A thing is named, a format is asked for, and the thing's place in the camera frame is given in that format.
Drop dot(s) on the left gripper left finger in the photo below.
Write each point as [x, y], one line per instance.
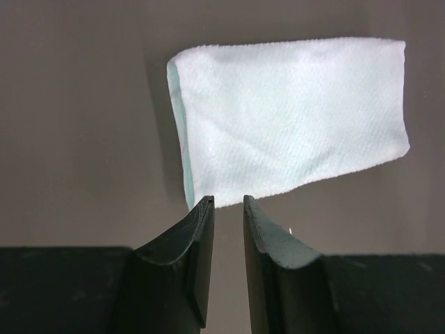
[161, 287]

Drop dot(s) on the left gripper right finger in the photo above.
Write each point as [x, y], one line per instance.
[293, 288]

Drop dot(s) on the light mint towel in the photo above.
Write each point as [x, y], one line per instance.
[265, 119]

